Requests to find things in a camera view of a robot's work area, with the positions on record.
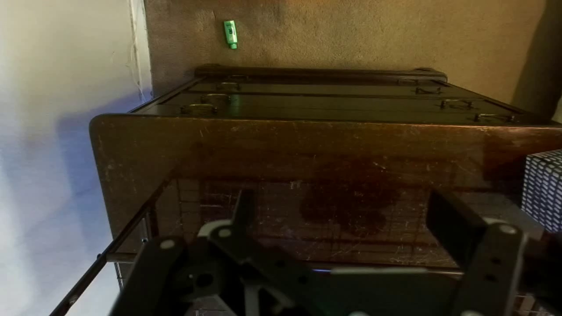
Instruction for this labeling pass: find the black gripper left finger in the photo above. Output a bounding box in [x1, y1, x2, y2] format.
[112, 190, 257, 316]

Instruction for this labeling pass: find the dark wooden dresser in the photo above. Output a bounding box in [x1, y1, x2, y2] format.
[90, 67, 562, 257]

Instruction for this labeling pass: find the black metal shoe rack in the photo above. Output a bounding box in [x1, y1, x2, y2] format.
[50, 179, 461, 316]

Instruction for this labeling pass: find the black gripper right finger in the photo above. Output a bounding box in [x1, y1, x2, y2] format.
[428, 192, 528, 316]

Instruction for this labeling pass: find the blue patterned tissue box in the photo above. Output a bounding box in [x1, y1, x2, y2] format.
[522, 149, 562, 234]

